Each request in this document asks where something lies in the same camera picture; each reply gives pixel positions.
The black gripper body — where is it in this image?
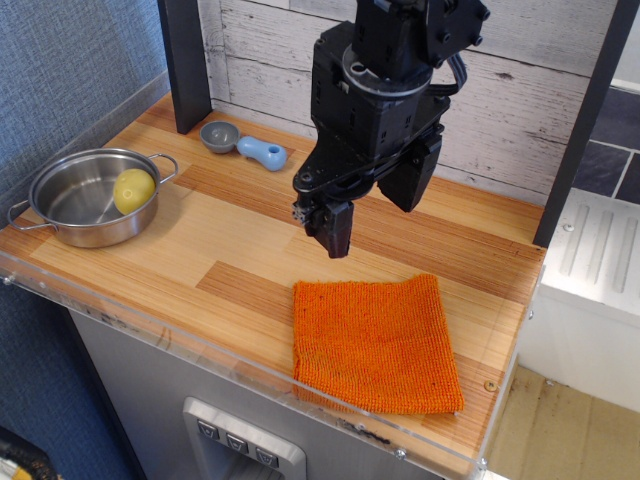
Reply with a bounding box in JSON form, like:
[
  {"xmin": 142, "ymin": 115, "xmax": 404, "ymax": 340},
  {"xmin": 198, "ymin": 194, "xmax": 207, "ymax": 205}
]
[{"xmin": 293, "ymin": 21, "xmax": 450, "ymax": 237}]

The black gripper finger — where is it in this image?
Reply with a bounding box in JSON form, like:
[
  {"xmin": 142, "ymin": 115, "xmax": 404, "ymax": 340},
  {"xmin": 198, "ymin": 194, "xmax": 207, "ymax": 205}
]
[
  {"xmin": 378, "ymin": 133, "xmax": 442, "ymax": 212},
  {"xmin": 313, "ymin": 201, "xmax": 354, "ymax": 259}
]

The orange knitted cloth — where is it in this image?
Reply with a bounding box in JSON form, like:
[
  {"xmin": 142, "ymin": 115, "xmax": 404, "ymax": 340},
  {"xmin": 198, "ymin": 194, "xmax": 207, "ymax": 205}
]
[{"xmin": 293, "ymin": 274, "xmax": 465, "ymax": 415}]

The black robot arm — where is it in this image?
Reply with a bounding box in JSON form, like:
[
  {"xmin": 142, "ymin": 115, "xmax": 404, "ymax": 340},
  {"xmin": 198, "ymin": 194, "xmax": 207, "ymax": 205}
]
[{"xmin": 293, "ymin": 1, "xmax": 490, "ymax": 258}]

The grey and blue scoop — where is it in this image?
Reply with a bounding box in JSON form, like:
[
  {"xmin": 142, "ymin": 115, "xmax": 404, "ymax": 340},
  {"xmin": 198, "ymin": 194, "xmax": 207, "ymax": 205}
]
[{"xmin": 199, "ymin": 120, "xmax": 287, "ymax": 172}]

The clear acrylic table guard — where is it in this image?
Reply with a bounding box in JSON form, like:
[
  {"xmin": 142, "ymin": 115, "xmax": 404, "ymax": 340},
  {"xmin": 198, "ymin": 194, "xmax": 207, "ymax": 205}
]
[{"xmin": 1, "ymin": 253, "xmax": 527, "ymax": 479}]

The yellow toy potato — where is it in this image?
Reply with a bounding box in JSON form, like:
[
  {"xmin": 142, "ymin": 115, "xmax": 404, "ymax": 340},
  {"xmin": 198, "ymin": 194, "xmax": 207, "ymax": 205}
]
[{"xmin": 113, "ymin": 169, "xmax": 156, "ymax": 215}]

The white ribbed side unit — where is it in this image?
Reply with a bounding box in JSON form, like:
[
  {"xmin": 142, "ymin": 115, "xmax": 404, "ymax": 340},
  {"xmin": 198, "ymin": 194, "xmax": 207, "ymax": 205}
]
[{"xmin": 518, "ymin": 189, "xmax": 639, "ymax": 411}]

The stainless steel pot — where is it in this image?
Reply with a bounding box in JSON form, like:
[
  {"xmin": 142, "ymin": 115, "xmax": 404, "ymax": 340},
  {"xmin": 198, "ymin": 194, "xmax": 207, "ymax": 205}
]
[{"xmin": 7, "ymin": 148, "xmax": 179, "ymax": 248}]

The silver dispenser button panel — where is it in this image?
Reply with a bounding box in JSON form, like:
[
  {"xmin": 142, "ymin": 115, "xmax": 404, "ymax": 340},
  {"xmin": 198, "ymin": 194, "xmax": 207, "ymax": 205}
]
[{"xmin": 183, "ymin": 397, "xmax": 307, "ymax": 479}]

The black and yellow object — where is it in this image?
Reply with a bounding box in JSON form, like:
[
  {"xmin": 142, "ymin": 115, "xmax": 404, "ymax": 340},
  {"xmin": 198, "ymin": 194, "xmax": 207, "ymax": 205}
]
[{"xmin": 1, "ymin": 427, "xmax": 62, "ymax": 480}]

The dark left frame post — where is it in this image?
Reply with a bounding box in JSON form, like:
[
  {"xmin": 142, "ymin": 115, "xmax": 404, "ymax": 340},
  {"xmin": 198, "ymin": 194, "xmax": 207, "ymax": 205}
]
[{"xmin": 157, "ymin": 0, "xmax": 212, "ymax": 134}]

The dark frame post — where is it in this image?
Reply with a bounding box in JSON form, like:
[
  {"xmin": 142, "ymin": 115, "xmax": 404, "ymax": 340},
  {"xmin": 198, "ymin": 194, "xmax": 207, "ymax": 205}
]
[
  {"xmin": 157, "ymin": 0, "xmax": 212, "ymax": 134},
  {"xmin": 533, "ymin": 0, "xmax": 639, "ymax": 248}
]

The dark right frame post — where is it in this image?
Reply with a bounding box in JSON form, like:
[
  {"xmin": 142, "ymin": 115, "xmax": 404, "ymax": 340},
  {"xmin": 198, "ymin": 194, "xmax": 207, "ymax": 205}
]
[{"xmin": 533, "ymin": 0, "xmax": 639, "ymax": 248}]

